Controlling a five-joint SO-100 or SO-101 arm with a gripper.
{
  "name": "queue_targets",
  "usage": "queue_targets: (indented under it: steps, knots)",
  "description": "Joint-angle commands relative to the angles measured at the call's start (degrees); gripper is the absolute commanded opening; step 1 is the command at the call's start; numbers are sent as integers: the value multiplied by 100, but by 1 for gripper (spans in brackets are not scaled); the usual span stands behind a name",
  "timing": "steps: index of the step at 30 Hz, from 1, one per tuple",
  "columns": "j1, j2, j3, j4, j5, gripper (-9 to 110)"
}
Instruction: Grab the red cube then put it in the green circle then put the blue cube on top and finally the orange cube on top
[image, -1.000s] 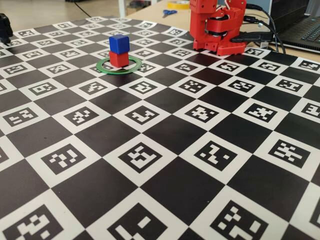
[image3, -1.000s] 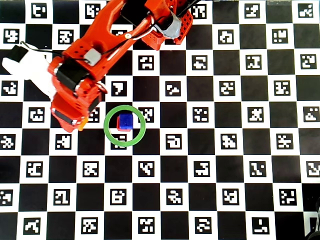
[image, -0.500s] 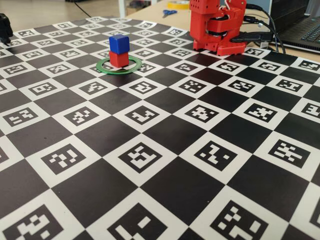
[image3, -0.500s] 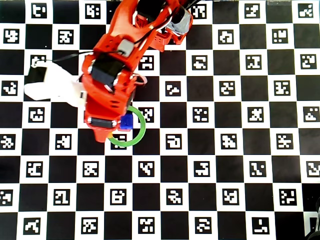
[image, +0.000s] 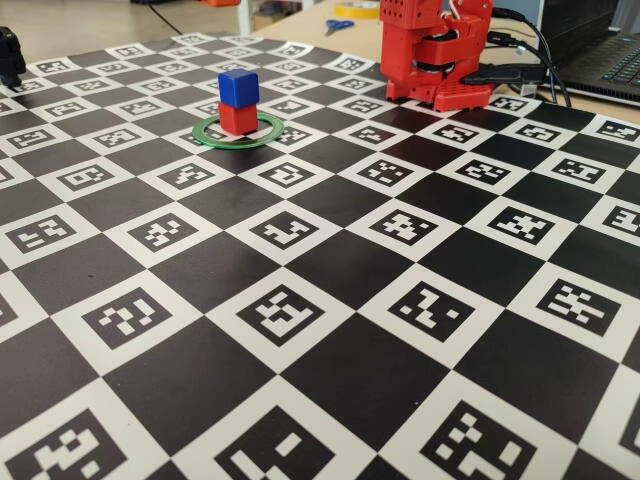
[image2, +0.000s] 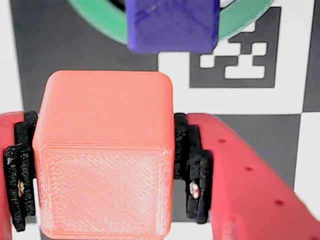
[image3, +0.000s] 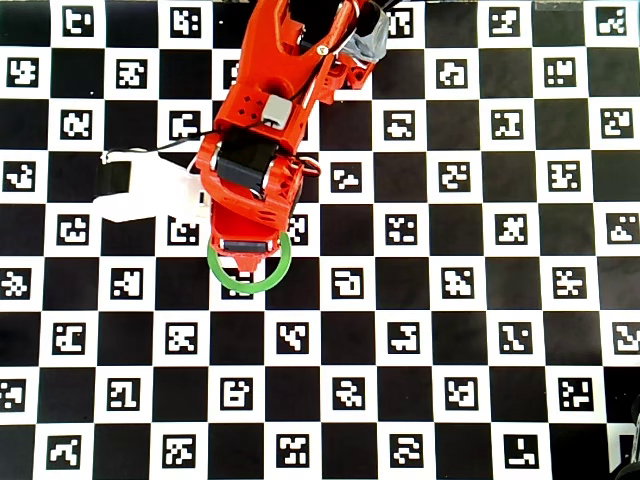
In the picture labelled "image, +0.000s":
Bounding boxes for black camera stand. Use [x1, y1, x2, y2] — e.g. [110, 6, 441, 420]
[0, 25, 28, 92]

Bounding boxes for yellow tape roll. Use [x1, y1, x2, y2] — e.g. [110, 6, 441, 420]
[334, 0, 380, 19]

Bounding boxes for green ring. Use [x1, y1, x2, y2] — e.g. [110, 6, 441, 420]
[191, 113, 285, 150]

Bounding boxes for black white marker checkerboard mat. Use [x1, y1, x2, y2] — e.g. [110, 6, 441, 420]
[0, 30, 640, 480]

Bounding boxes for black cable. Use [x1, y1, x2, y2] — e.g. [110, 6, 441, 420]
[487, 29, 564, 104]
[492, 7, 574, 109]

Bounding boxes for thick black plug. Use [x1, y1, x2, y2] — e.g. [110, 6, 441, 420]
[459, 63, 545, 87]

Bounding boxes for black laptop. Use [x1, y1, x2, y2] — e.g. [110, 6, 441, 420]
[542, 0, 640, 96]

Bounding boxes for pale blue panel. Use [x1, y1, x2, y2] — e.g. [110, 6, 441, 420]
[492, 0, 546, 29]

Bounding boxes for blue cube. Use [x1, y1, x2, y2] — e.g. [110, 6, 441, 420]
[217, 70, 260, 109]

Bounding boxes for red cube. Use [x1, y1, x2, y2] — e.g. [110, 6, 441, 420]
[217, 102, 259, 135]

